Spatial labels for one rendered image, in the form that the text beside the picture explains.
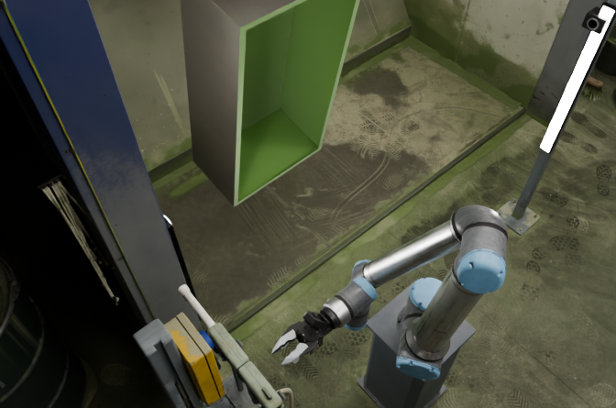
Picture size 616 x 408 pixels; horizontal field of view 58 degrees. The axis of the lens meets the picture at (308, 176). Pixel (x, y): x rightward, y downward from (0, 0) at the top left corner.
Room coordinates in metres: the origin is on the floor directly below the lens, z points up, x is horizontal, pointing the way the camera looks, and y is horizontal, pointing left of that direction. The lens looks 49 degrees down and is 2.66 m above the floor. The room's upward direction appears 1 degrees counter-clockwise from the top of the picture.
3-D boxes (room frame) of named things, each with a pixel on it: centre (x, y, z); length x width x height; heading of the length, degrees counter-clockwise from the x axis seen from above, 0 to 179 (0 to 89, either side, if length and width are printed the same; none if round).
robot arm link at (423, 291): (0.95, -0.43, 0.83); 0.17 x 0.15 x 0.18; 163
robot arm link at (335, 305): (0.81, -0.08, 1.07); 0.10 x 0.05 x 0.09; 40
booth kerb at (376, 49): (2.84, 0.22, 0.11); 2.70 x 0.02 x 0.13; 130
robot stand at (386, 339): (0.96, -0.43, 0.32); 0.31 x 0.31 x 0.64; 40
